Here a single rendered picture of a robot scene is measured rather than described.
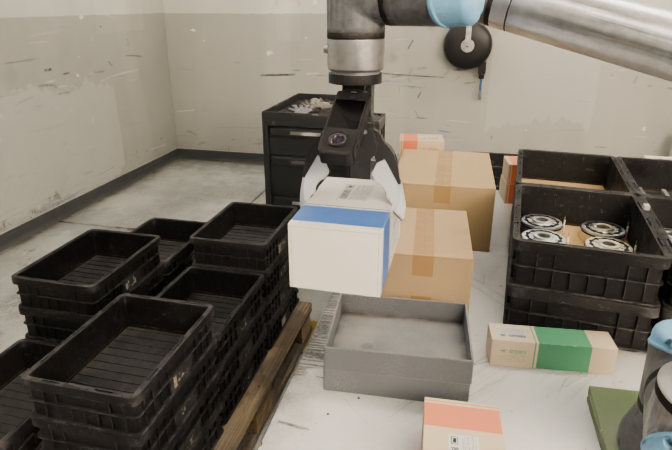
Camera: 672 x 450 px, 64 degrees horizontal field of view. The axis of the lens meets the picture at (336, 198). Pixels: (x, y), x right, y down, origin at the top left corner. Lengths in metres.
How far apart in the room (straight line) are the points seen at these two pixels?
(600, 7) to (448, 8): 0.20
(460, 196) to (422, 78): 3.03
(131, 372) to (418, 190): 0.93
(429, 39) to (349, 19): 3.85
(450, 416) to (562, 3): 0.63
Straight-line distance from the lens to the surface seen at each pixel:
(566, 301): 1.25
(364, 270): 0.68
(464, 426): 0.93
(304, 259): 0.69
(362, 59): 0.69
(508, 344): 1.17
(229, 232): 2.31
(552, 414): 1.11
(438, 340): 1.14
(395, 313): 1.20
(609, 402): 1.13
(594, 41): 0.75
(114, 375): 1.57
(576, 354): 1.21
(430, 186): 1.59
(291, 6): 4.74
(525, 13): 0.75
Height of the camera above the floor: 1.39
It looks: 20 degrees down
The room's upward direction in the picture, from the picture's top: straight up
